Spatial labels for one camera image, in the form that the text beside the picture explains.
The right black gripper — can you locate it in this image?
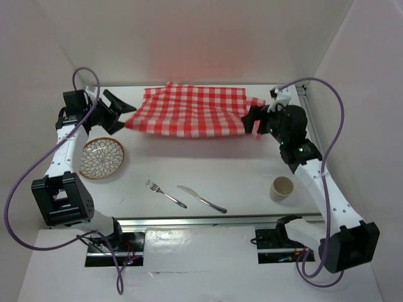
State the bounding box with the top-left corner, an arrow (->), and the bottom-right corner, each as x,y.
241,101 -> 288,145

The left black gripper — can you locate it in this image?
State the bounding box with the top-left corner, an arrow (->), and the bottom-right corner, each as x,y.
84,89 -> 135,135

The floral ceramic plate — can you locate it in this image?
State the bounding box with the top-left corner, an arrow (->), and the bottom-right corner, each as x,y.
79,137 -> 125,180

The red white checkered cloth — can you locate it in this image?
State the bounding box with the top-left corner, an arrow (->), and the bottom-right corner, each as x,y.
125,83 -> 266,138

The beige paper cup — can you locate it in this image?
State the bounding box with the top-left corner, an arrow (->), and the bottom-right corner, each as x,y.
270,176 -> 294,202

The silver table knife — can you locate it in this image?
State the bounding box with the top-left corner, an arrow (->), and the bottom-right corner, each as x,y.
177,185 -> 227,214

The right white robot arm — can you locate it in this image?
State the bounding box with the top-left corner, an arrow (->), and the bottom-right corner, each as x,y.
241,105 -> 380,273

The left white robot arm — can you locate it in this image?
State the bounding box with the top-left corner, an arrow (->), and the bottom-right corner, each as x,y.
31,90 -> 136,251

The silver fork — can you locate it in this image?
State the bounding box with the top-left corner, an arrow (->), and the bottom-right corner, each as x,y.
146,180 -> 187,209

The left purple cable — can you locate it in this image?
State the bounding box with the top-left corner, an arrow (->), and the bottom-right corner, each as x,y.
3,66 -> 133,296

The right side aluminium rail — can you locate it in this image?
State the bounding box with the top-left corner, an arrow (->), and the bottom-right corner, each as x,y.
295,85 -> 324,154

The aluminium rail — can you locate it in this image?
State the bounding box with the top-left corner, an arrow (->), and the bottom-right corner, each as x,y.
49,214 -> 325,230
295,85 -> 324,154

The front aluminium rail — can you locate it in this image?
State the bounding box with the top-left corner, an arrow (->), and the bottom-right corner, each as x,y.
49,214 -> 325,230

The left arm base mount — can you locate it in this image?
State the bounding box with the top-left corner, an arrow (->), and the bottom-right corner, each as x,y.
83,231 -> 145,267

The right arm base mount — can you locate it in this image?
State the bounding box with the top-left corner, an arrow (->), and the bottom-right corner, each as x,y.
250,215 -> 307,264

